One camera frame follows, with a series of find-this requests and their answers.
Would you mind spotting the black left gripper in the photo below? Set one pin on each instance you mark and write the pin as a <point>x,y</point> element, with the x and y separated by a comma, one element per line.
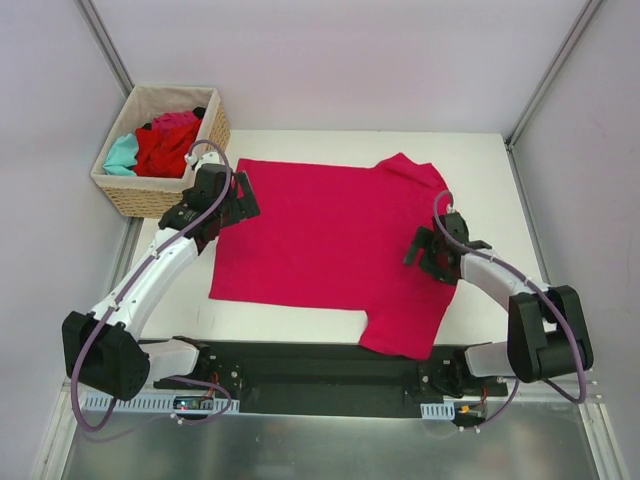
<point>241,201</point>

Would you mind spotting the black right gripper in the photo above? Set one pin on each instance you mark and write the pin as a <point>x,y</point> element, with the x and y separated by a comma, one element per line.
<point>425,248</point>

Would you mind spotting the wicker basket with cloth liner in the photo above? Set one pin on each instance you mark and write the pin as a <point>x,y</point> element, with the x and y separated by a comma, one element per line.
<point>150,197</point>

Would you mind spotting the magenta t shirt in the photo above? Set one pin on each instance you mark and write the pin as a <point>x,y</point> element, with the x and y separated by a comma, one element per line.
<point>335,237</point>
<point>171,120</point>

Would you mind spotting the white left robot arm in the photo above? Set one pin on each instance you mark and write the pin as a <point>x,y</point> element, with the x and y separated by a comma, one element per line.
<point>102,348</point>

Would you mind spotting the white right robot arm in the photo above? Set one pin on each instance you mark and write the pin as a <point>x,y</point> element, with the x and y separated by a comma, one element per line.
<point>547,338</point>

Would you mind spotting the red t shirt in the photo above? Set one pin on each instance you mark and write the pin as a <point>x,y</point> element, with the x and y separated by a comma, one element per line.
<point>161,154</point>

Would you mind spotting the magenta t shirt in basket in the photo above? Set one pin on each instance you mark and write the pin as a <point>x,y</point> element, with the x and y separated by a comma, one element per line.
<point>171,120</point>

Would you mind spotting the turquoise t shirt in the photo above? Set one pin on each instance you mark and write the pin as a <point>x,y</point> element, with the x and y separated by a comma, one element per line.
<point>121,158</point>

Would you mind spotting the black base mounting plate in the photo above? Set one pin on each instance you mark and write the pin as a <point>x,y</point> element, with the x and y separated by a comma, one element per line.
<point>331,379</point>

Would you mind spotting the right slotted cable duct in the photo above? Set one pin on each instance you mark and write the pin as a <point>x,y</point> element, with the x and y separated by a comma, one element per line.
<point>444,411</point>

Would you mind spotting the slotted cable duct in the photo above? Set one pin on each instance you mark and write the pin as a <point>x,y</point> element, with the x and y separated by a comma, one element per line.
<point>444,411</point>
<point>171,403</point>

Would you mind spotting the left slotted cable duct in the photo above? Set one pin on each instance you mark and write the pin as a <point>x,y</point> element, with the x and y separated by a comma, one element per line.
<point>171,403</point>

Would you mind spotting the aluminium frame rail left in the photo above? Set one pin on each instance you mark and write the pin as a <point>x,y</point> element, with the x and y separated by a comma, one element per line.
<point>105,43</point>

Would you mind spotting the aluminium frame rail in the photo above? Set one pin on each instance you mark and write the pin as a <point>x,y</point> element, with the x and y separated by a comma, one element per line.
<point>569,44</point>
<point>105,43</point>

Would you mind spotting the aluminium frame rail right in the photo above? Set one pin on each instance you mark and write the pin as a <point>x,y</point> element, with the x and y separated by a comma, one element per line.
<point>569,44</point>

